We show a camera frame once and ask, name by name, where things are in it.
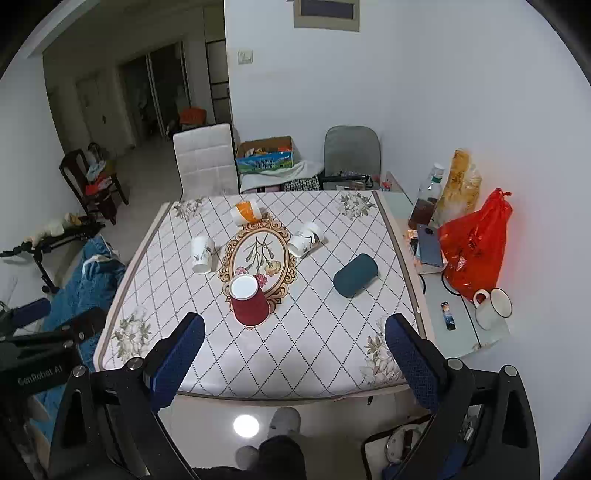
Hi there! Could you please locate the white padded dining chair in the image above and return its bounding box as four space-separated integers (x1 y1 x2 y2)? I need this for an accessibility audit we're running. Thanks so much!
173 124 238 200

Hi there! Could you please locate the red corrugated paper cup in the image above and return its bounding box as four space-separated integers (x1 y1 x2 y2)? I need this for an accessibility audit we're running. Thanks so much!
228 274 270 327

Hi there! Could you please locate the white paper cup bamboo print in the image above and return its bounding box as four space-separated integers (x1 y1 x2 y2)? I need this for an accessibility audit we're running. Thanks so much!
191 235 215 274

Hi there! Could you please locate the floral diamond pattern tablecloth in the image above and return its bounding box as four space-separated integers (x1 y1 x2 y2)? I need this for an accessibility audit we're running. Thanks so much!
94 191 423 400

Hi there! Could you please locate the dark teal glasses case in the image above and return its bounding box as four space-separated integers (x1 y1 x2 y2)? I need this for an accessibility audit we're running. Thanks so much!
334 253 379 298

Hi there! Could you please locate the framed wall panel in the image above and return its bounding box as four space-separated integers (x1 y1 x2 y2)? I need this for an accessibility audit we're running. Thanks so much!
294 0 361 32

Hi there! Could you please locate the white paper cup green print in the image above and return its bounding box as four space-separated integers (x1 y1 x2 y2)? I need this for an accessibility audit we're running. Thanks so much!
287 222 325 259

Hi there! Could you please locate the glass side table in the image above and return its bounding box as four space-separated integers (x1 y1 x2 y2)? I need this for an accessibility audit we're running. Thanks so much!
375 191 510 357

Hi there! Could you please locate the plastic bottle brown liquid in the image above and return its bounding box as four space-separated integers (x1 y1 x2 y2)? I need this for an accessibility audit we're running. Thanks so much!
408 164 445 230

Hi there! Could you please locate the white enamel mug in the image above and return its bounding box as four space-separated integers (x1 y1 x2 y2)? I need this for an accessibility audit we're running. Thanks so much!
473 288 513 330

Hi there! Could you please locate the white light switch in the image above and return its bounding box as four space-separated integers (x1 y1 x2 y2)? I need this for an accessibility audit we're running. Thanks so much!
238 50 253 65

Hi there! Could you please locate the grey cushioned chair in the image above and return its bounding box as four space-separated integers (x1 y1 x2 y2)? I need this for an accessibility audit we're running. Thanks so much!
318 125 382 190

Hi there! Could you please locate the black tripod stand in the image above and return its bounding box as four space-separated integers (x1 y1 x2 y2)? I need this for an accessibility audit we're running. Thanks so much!
1 213 105 294

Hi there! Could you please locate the red plastic bag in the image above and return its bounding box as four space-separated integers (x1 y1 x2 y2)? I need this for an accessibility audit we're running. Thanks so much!
439 188 513 300

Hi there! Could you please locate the small dark lighter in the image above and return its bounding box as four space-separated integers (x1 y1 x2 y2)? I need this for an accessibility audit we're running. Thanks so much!
441 302 456 331

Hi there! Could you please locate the cardboard box with snacks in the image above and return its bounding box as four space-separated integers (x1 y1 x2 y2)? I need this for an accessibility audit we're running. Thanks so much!
235 136 294 174

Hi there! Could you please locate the black wooden chair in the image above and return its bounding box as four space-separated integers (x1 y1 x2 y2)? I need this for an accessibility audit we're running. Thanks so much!
59 141 129 225

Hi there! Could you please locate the grey smartphone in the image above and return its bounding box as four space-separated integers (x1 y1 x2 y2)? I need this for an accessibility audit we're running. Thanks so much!
418 224 444 268

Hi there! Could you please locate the black white patterned bag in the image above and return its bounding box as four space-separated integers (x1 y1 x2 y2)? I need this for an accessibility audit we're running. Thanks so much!
283 176 322 191

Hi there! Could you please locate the orange and white paper cup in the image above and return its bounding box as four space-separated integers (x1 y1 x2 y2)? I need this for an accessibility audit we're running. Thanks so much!
230 200 263 226

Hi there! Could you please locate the clear bag of food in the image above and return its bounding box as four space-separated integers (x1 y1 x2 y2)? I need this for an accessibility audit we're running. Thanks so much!
435 149 482 225

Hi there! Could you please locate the white folded cloth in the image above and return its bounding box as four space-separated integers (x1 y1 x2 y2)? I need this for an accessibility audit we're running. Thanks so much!
239 160 325 193

